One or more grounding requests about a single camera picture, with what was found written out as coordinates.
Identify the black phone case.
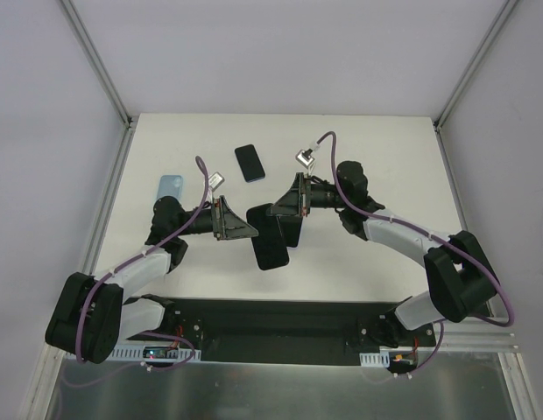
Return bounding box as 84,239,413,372
277,216,303,249

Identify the black phone blue edge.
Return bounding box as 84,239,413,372
235,144,265,183

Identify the light blue phone case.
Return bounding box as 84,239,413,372
156,175,183,200

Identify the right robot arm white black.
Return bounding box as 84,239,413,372
267,161,497,348

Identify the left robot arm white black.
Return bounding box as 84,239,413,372
45,196,258,364

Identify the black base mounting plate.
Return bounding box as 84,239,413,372
120,295,435,366

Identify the metal sheet front panel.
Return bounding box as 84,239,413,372
47,353,515,419

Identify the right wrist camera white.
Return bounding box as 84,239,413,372
295,149,315,170

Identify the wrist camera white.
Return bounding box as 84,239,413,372
208,171,225,191
295,149,315,170

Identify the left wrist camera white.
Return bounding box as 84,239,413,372
208,171,225,191

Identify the left aluminium table rail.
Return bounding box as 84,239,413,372
76,117,138,274

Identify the aluminium table rail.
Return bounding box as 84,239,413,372
433,122,516,340
76,117,138,274

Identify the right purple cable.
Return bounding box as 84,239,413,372
310,131,517,328

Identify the left white cable duct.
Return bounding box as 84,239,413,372
107,344,201,363

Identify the white cable duct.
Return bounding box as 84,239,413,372
107,344,201,363
359,351,390,368

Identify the right white cable duct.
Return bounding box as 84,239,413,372
359,351,390,368

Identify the left aluminium frame post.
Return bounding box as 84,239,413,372
57,0,133,128

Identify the aluminium frame post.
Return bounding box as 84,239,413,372
57,0,133,128
434,0,522,133

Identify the right aluminium table rail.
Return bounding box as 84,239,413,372
433,122,516,340

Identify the right aluminium frame post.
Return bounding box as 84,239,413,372
434,0,522,133

